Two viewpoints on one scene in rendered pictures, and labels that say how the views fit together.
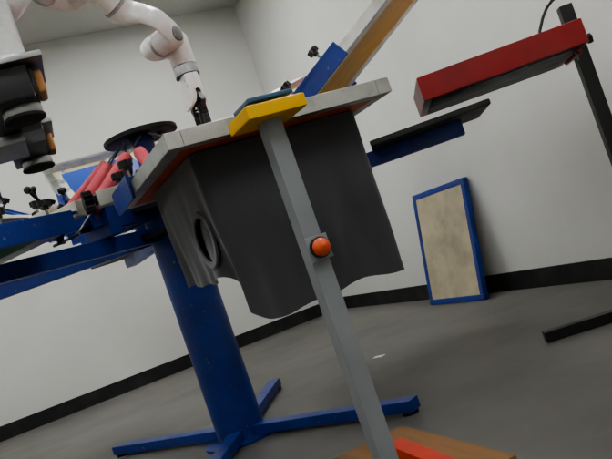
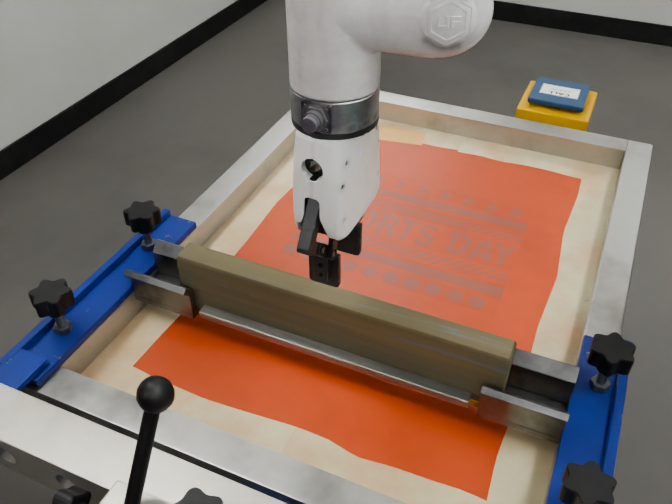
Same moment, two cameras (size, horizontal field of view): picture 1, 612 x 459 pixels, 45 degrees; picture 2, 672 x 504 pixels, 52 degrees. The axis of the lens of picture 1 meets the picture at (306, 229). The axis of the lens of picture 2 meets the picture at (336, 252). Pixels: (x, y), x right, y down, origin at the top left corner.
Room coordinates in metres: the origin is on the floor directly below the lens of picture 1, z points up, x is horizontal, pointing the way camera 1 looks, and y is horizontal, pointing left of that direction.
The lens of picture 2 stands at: (2.59, 0.57, 1.55)
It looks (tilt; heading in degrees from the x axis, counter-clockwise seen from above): 40 degrees down; 227
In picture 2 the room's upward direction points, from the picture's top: straight up
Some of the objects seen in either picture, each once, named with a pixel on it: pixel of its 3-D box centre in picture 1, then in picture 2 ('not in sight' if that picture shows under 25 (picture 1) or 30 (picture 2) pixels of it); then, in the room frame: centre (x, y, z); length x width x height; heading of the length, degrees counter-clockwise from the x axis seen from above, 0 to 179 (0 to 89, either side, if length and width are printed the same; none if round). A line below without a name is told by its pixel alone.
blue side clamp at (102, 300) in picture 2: not in sight; (114, 301); (2.38, -0.05, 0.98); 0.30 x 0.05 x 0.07; 23
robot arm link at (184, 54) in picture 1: (168, 51); (384, 21); (2.21, 0.22, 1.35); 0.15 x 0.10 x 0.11; 143
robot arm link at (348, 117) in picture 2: (185, 71); (331, 101); (2.24, 0.19, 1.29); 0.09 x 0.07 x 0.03; 23
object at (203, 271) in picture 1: (205, 237); not in sight; (1.93, 0.26, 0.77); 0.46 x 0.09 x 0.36; 23
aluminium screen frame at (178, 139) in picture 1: (238, 152); (395, 249); (2.05, 0.11, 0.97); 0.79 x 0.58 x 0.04; 23
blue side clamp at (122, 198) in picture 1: (129, 194); (581, 463); (2.16, 0.46, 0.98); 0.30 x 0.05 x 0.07; 23
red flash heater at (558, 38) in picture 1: (493, 72); not in sight; (2.85, -0.89, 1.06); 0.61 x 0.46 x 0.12; 83
